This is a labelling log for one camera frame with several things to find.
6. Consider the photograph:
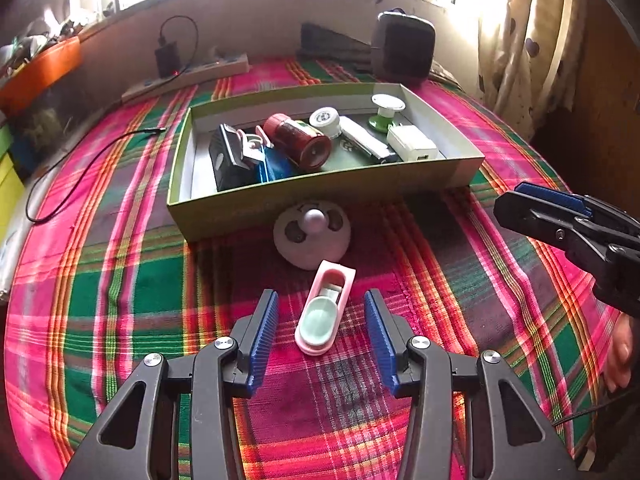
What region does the black power adapter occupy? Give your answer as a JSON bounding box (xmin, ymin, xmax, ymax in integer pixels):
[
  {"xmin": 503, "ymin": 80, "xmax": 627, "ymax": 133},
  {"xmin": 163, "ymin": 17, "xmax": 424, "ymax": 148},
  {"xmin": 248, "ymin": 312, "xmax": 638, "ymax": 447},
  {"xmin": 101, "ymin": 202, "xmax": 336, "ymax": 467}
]
[{"xmin": 154, "ymin": 35, "xmax": 181, "ymax": 79}]

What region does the blue rectangular sponge block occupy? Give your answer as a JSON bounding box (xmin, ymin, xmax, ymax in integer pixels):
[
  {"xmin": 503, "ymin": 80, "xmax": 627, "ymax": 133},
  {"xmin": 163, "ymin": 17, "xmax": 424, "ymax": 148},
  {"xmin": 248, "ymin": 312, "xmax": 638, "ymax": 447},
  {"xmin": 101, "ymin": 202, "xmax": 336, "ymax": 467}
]
[{"xmin": 255, "ymin": 146, "xmax": 298, "ymax": 183}]

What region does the plaid bed cloth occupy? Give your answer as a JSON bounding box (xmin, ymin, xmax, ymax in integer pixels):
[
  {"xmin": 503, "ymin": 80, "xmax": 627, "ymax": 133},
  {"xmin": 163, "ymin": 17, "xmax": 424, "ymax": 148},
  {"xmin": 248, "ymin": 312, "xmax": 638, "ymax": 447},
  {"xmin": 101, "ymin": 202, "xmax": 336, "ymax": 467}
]
[{"xmin": 4, "ymin": 60, "xmax": 617, "ymax": 479}]

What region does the green cardboard box tray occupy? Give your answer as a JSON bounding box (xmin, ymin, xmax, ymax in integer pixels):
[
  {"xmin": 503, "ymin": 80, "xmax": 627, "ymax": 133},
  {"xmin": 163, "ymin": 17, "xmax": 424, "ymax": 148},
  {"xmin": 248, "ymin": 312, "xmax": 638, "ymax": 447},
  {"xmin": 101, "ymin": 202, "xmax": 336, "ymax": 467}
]
[{"xmin": 167, "ymin": 84, "xmax": 485, "ymax": 242}]

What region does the green box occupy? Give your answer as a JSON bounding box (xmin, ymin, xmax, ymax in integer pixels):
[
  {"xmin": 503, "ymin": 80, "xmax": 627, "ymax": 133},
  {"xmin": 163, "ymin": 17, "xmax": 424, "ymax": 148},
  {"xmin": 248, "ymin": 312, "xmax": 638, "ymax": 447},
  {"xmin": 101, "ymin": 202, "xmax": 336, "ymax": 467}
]
[{"xmin": 0, "ymin": 124, "xmax": 13, "ymax": 158}]

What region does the small white round container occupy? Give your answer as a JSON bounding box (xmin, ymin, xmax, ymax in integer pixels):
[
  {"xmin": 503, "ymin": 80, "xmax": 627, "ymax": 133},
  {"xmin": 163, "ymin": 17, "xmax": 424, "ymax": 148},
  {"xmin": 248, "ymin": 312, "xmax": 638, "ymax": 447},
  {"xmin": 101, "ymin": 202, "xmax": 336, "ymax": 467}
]
[{"xmin": 309, "ymin": 106, "xmax": 342, "ymax": 139}]

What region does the white round fan gadget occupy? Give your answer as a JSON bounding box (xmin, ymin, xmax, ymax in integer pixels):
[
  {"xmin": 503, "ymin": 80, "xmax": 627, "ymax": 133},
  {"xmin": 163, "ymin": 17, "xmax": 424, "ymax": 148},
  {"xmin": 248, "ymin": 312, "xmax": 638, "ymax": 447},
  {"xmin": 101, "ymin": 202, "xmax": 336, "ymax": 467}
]
[{"xmin": 272, "ymin": 200, "xmax": 352, "ymax": 271}]

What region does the black textured remote device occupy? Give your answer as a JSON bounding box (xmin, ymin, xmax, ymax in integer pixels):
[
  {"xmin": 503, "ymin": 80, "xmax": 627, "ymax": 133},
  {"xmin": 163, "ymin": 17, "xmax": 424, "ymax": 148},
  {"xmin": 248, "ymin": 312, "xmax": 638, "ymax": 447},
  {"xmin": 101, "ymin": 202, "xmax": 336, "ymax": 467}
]
[{"xmin": 208, "ymin": 124, "xmax": 257, "ymax": 192}]

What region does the white usb charger cube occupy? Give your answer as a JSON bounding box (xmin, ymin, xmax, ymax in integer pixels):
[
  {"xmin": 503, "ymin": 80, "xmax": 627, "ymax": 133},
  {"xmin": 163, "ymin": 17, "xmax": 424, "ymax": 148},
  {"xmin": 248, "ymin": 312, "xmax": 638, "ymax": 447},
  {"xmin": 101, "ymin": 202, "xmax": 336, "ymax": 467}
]
[{"xmin": 386, "ymin": 125, "xmax": 439, "ymax": 162}]

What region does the orange shelf tray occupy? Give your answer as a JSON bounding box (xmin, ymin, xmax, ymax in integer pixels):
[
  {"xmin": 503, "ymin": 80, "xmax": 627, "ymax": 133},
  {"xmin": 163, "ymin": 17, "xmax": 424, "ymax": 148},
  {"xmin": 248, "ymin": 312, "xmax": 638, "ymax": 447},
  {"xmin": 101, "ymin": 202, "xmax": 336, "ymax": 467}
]
[{"xmin": 0, "ymin": 37, "xmax": 81, "ymax": 118}]

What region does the patterned cream curtain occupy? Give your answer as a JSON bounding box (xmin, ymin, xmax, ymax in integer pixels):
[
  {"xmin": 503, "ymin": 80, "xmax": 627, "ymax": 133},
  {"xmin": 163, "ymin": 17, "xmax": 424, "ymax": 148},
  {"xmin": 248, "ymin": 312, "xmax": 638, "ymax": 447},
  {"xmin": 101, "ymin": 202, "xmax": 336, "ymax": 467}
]
[{"xmin": 477, "ymin": 0, "xmax": 587, "ymax": 141}]

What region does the black charging cable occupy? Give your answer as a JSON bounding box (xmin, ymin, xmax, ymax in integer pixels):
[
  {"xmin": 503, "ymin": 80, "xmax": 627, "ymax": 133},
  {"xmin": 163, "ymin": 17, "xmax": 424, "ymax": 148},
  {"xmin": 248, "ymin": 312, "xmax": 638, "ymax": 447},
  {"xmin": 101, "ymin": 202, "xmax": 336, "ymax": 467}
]
[{"xmin": 24, "ymin": 14, "xmax": 201, "ymax": 224}]

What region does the white power strip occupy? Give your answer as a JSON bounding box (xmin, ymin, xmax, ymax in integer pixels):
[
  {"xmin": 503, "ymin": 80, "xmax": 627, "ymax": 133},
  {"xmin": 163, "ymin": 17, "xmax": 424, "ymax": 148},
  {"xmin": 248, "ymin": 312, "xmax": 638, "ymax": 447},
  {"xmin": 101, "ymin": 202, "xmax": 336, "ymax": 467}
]
[{"xmin": 120, "ymin": 53, "xmax": 250, "ymax": 103}]

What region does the yellow box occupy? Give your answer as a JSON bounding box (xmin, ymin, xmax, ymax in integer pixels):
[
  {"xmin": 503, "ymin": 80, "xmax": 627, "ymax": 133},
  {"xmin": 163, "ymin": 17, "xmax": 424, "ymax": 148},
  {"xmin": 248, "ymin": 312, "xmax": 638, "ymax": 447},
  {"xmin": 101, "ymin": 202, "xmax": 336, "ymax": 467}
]
[{"xmin": 0, "ymin": 153, "xmax": 24, "ymax": 238}]

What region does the red cylindrical flashlight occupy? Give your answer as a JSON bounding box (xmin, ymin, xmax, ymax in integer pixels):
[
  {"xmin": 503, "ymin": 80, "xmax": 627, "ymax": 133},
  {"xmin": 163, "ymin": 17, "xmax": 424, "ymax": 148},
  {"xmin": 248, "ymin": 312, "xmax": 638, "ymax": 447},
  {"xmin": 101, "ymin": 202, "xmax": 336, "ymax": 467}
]
[{"xmin": 262, "ymin": 113, "xmax": 332, "ymax": 171}]

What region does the black portable speaker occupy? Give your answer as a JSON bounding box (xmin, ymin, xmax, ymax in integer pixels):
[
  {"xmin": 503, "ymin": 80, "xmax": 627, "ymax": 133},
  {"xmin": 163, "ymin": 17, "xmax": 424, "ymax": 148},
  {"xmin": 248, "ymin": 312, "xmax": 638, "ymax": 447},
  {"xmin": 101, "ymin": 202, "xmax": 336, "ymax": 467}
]
[{"xmin": 371, "ymin": 11, "xmax": 436, "ymax": 86}]

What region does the person's right hand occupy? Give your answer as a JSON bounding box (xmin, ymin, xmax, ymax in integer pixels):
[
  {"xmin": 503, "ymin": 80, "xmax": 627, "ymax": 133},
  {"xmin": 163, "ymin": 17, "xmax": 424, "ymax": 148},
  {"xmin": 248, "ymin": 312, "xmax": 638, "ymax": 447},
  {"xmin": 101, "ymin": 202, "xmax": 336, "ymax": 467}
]
[{"xmin": 603, "ymin": 313, "xmax": 639, "ymax": 393}]

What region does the pink white clip case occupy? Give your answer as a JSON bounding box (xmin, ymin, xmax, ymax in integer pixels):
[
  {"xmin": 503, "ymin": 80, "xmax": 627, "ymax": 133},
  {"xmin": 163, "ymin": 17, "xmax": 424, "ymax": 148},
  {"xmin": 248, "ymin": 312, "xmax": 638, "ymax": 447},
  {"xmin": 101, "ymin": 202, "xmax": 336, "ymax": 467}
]
[{"xmin": 295, "ymin": 260, "xmax": 356, "ymax": 356}]

